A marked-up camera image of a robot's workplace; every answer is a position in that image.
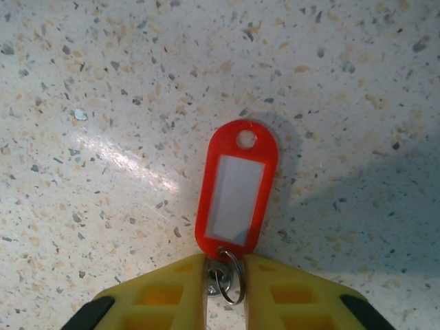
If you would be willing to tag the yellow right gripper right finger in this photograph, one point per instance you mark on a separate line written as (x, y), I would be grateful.
(295, 302)

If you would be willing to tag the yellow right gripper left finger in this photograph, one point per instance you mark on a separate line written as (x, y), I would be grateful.
(161, 302)

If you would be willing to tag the small red key tag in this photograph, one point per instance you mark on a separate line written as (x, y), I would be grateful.
(237, 192)

